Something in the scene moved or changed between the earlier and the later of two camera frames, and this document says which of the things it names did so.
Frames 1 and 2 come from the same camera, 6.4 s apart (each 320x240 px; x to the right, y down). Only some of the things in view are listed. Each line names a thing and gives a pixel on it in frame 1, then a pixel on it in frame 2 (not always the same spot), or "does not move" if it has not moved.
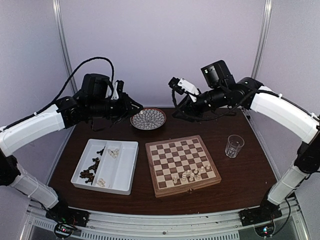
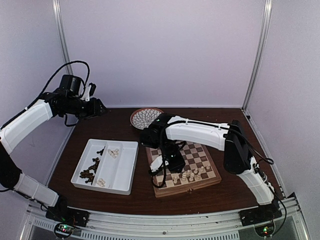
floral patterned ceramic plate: [148, 118] does not move
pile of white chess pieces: [101, 182] does not move
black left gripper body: [99, 108] -> [82, 111]
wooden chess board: [180, 165] does not move
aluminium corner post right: [268, 10] does not move
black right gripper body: [218, 98] -> [170, 147]
